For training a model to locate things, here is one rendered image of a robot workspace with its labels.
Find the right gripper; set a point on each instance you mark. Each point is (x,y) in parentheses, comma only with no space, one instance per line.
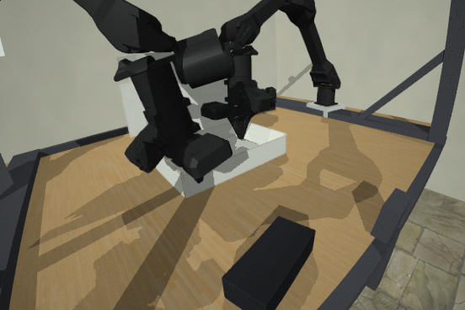
(242,114)

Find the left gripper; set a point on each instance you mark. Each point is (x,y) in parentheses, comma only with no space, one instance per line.
(199,156)

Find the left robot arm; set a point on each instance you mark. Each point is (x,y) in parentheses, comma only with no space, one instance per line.
(198,60)

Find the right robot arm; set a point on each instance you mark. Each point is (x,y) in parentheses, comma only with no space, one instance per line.
(241,31)

